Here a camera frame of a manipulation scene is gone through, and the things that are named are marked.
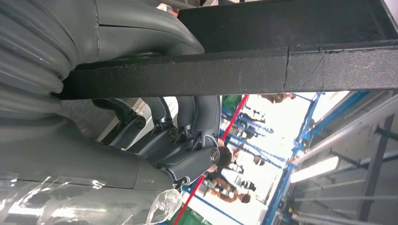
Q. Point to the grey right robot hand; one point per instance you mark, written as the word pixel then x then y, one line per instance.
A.
pixel 77 152

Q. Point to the clear plastic film wrap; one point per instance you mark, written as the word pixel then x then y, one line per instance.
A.
pixel 77 208

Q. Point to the thin red bar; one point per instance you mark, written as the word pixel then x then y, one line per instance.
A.
pixel 236 115

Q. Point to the ceiling light strip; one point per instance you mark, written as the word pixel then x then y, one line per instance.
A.
pixel 314 170

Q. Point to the blue steel post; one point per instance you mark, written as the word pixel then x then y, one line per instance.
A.
pixel 304 124

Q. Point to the black steel post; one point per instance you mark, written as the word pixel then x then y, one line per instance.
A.
pixel 376 167

